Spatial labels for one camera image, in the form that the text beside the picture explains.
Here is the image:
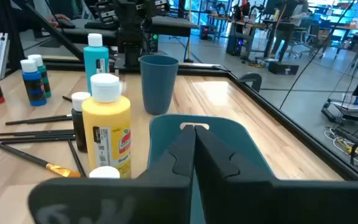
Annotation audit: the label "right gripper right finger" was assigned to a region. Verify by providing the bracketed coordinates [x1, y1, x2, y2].
[195, 125, 358, 224]

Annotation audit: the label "broom stick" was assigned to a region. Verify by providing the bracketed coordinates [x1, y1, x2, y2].
[183, 0, 195, 63]

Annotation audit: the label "wide black brush gold ferrule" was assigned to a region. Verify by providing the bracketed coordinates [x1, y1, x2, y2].
[0, 139, 82, 179]

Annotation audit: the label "black computer tower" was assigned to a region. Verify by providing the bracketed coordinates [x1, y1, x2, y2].
[226, 30, 245, 57]

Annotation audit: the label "white aluminium bar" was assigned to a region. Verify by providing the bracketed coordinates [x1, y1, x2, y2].
[0, 32, 11, 81]

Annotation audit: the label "black box on floor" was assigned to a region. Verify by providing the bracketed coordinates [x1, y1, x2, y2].
[268, 61, 300, 76]

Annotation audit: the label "grey table clamp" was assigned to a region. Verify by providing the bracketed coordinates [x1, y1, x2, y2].
[237, 72, 263, 93]

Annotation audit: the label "small black paint bottle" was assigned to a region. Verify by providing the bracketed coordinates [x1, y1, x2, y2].
[71, 91, 92, 154]

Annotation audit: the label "long black cable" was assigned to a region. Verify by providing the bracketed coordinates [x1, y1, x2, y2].
[279, 0, 357, 110]

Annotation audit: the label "gold-tipped black brushes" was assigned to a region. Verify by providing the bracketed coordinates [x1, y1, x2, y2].
[0, 134, 76, 144]

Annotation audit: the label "small green paint bottle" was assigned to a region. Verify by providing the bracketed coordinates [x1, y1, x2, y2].
[27, 54, 52, 99]

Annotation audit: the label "teal plastic caddy bin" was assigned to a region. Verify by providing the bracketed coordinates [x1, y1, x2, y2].
[147, 114, 275, 224]

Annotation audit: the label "person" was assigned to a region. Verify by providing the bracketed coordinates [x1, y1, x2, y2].
[272, 0, 310, 55]

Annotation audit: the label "person's hand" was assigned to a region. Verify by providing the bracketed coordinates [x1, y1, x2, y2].
[47, 14, 71, 27]

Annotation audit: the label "black computer mouse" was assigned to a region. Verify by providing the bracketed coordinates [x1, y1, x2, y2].
[57, 18, 76, 29]

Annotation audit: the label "black side desk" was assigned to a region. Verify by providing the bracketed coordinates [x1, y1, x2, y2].
[59, 15, 200, 44]

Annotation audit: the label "large teal paint bottle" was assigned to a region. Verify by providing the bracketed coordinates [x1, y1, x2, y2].
[83, 33, 110, 94]

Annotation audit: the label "small blue paint bottle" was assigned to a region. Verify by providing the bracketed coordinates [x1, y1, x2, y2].
[20, 58, 48, 107]

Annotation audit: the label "small turquoise paint bottle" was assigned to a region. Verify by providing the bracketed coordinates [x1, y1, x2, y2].
[88, 166, 121, 179]

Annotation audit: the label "white and yellow cable bundle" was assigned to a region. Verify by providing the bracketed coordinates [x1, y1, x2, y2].
[323, 126, 358, 174]

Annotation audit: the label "large yellow paint bottle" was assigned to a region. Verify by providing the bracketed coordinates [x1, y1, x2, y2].
[81, 73, 132, 179]

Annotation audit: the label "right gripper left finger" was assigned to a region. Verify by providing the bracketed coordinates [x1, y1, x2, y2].
[28, 125, 196, 224]

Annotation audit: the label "blue-grey plastic cup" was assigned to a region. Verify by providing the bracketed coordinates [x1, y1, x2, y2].
[139, 55, 180, 116]

